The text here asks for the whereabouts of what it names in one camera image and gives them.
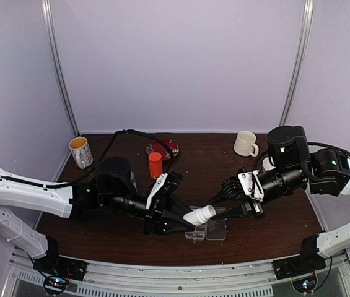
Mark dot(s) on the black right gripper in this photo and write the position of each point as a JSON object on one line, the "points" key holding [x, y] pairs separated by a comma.
{"points": [[251, 207]]}

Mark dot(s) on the aluminium frame post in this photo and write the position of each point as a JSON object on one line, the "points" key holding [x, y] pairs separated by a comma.
{"points": [[304, 36], [59, 74]]}

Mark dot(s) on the yellow interior patterned mug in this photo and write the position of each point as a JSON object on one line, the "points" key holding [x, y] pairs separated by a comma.
{"points": [[81, 152]]}

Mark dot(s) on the right aluminium frame post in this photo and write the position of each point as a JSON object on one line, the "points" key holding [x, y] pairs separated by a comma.
{"points": [[304, 36]]}

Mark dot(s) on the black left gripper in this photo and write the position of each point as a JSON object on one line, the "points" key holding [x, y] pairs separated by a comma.
{"points": [[160, 218]]}

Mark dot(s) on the left aluminium frame post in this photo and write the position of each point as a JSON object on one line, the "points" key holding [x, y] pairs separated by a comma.
{"points": [[59, 74]]}

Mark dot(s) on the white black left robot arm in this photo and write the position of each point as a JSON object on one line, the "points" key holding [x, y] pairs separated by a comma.
{"points": [[111, 188]]}

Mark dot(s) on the small white bowl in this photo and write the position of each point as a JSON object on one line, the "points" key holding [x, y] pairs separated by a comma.
{"points": [[267, 164]]}

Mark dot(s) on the white pill bottle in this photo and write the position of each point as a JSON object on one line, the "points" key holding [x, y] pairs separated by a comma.
{"points": [[200, 215]]}

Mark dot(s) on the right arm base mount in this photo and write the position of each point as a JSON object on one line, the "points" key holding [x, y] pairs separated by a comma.
{"points": [[301, 270]]}

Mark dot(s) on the grey lid pill bottle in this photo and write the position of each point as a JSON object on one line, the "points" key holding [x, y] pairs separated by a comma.
{"points": [[133, 179]]}

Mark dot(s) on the clear plastic pill organizer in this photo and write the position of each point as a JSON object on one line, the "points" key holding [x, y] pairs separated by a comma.
{"points": [[212, 230]]}

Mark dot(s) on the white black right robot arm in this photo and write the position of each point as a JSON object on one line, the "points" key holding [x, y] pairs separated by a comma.
{"points": [[326, 171]]}

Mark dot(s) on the red floral plate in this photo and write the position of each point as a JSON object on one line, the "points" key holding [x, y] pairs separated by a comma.
{"points": [[154, 147]]}

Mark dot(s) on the cream ribbed mug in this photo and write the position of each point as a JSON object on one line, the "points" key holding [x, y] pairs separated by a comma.
{"points": [[245, 144]]}

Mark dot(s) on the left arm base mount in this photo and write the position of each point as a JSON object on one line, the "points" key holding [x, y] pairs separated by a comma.
{"points": [[58, 271]]}

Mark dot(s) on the orange pill bottle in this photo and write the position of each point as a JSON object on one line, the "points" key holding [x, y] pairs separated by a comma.
{"points": [[155, 164]]}

